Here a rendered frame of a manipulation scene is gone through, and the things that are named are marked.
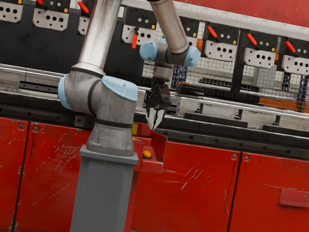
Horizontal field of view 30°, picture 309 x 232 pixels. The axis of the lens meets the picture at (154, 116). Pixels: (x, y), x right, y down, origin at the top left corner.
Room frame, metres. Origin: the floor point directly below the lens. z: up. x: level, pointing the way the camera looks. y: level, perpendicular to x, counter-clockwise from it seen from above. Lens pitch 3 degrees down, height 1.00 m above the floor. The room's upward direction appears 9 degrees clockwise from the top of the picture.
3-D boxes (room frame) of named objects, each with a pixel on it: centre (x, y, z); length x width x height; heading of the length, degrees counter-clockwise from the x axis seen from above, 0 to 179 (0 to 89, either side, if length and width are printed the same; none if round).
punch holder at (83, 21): (2.63, 0.33, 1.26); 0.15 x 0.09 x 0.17; 103
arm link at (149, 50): (2.21, 0.03, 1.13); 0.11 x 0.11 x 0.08; 61
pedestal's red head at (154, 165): (2.32, 0.06, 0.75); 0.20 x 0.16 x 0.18; 112
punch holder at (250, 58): (2.82, -0.44, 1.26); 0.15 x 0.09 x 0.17; 103
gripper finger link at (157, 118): (2.34, -0.01, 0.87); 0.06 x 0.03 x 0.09; 22
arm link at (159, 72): (2.32, 0.00, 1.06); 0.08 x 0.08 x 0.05
